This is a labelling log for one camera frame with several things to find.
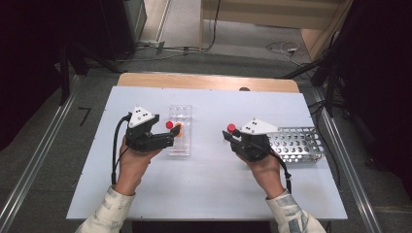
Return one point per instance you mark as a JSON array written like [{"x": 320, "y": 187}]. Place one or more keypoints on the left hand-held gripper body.
[{"x": 141, "y": 137}]

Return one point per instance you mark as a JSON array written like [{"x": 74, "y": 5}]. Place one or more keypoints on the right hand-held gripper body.
[{"x": 254, "y": 147}]

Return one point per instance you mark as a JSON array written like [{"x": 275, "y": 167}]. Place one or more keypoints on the orange-capped test tube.
[{"x": 181, "y": 126}]

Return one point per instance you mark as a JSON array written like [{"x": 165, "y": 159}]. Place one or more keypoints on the red-capped test tube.
[
  {"x": 169, "y": 125},
  {"x": 231, "y": 127}
]

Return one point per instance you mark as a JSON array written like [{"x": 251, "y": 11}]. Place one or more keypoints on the clear plastic tube rack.
[{"x": 183, "y": 113}]

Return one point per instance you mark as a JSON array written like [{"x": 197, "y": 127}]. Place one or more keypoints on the perforated metal tube rack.
[{"x": 301, "y": 145}]

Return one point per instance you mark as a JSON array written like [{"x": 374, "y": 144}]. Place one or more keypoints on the person's left hand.
[{"x": 131, "y": 168}]

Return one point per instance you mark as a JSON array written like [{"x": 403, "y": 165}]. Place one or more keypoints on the person's right hand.
[{"x": 268, "y": 176}]

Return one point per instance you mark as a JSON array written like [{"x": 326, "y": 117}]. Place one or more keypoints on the wooden table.
[{"x": 194, "y": 81}]

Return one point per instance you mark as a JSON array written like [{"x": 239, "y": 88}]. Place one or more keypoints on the grey power strip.
[{"x": 152, "y": 43}]

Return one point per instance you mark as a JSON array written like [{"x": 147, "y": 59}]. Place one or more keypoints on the black metal stand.
[
  {"x": 330, "y": 87},
  {"x": 64, "y": 77}
]

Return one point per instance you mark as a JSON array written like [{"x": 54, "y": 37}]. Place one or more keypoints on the dark cabinet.
[{"x": 116, "y": 26}]

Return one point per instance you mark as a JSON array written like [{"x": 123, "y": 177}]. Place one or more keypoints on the light wooden furniture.
[{"x": 259, "y": 13}]

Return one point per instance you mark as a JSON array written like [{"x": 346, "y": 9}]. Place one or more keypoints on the dark curtain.
[
  {"x": 382, "y": 64},
  {"x": 32, "y": 48}
]

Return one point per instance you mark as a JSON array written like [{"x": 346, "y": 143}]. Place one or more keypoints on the aluminium floor rail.
[
  {"x": 362, "y": 200},
  {"x": 42, "y": 149}
]

